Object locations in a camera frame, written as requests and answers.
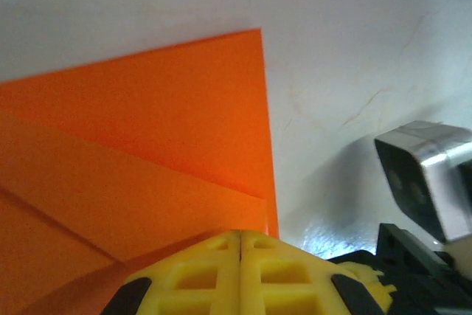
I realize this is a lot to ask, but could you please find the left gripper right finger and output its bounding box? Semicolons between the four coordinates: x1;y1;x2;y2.
239;229;387;315

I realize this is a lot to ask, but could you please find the orange cloth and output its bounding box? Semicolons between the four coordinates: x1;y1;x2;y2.
0;27;280;315

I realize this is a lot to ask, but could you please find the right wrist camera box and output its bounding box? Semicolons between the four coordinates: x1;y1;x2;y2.
374;120;472;246

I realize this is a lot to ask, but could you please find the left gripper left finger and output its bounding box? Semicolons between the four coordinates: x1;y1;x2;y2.
99;229;241;315

